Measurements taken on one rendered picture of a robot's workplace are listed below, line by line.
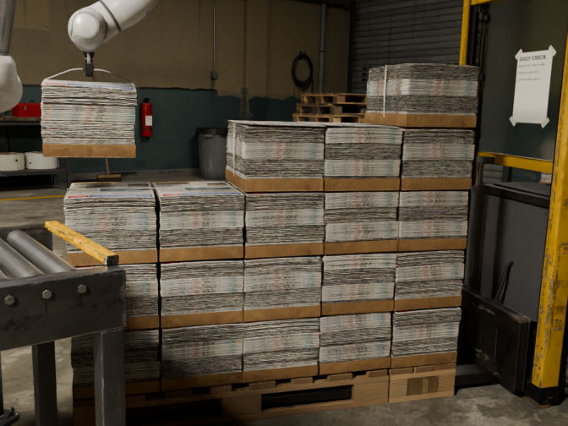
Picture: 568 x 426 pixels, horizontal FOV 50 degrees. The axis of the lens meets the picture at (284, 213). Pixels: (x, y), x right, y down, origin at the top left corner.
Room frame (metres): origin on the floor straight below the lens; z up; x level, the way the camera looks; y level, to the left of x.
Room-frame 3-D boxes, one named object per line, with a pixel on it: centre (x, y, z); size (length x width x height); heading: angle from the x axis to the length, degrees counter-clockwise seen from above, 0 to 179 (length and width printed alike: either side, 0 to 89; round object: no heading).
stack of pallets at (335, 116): (8.98, -0.87, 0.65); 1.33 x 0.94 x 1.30; 131
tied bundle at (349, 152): (2.36, -0.23, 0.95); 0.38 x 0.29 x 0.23; 15
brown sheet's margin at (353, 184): (2.36, -0.23, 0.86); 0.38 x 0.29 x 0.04; 15
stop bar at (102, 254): (1.39, 0.48, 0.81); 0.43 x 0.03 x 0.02; 37
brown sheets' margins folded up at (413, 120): (2.43, -0.51, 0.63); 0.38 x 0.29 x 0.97; 16
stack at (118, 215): (2.24, 0.18, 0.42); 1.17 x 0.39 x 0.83; 106
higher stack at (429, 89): (2.44, -0.51, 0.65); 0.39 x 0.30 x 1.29; 16
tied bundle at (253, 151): (2.29, 0.05, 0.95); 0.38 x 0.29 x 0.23; 15
